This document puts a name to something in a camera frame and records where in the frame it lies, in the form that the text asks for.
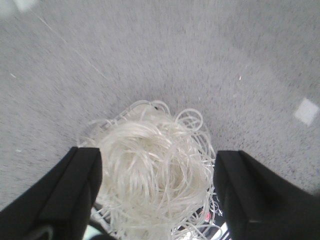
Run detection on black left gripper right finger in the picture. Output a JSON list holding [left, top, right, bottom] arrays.
[[214, 150, 320, 240]]

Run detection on white translucent vermicelli bundle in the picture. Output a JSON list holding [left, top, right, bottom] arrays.
[[76, 100, 225, 240]]

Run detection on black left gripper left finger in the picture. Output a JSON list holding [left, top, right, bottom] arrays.
[[0, 147, 102, 240]]

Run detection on light green round plate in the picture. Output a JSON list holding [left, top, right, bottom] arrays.
[[84, 207, 106, 240]]

